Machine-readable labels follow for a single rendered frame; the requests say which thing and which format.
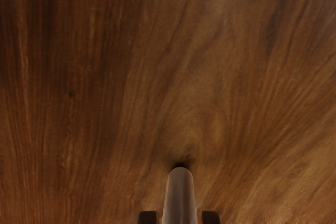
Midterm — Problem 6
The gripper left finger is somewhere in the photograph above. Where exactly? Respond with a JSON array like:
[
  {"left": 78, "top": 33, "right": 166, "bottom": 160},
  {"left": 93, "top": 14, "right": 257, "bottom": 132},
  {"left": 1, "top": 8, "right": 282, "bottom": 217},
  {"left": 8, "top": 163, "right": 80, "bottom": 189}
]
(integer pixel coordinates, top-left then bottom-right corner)
[{"left": 136, "top": 210, "right": 158, "bottom": 224}]

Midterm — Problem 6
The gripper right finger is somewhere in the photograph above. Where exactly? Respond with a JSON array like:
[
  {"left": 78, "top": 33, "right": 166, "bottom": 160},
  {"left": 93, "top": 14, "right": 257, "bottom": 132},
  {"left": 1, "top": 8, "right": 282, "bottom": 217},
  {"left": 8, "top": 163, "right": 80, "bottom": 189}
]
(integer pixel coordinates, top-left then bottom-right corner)
[{"left": 201, "top": 210, "right": 223, "bottom": 224}]

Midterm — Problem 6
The brown rounded rod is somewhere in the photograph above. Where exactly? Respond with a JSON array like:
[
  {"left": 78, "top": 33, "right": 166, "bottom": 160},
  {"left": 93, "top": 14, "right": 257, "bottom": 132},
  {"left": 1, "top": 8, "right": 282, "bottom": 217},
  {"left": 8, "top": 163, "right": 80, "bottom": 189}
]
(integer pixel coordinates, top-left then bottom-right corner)
[{"left": 162, "top": 167, "right": 197, "bottom": 224}]

